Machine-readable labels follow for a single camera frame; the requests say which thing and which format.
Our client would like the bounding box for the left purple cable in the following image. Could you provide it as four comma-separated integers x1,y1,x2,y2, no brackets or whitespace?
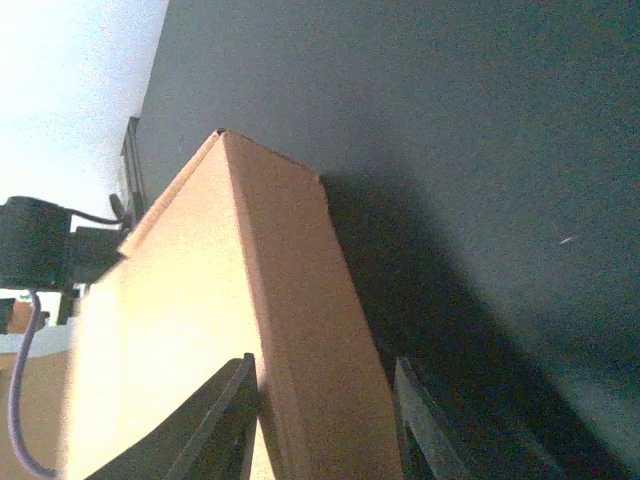
8,289,64,479

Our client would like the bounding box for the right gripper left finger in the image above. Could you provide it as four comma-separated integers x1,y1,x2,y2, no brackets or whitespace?
90,353,258,480

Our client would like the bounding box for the cardboard box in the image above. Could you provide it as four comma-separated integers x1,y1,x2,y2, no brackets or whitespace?
59,130,402,479

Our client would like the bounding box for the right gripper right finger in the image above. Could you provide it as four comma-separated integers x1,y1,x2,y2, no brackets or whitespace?
393,357,473,479

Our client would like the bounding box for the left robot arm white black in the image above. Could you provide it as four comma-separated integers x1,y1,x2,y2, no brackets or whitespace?
1,194,133,362

